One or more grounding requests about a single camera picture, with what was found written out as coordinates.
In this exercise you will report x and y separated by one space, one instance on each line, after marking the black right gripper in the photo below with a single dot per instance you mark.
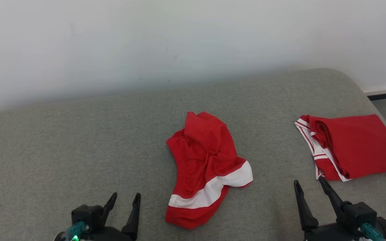
333 234

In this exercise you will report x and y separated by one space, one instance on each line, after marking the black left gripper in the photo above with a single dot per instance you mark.
112 235

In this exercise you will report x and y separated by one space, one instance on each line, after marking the red basketball jersey white sleeves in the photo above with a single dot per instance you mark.
360 144

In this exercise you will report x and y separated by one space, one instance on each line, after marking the red shorts white stripe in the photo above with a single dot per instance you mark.
203 157

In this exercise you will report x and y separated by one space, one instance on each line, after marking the grey fabric sofa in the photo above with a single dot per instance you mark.
79 140

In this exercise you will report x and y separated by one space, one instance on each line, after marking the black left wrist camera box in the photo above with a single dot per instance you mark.
85 214

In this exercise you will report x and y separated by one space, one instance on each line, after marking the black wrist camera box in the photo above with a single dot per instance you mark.
360 212
85 214

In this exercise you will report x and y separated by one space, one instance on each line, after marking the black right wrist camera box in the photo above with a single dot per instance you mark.
360 212

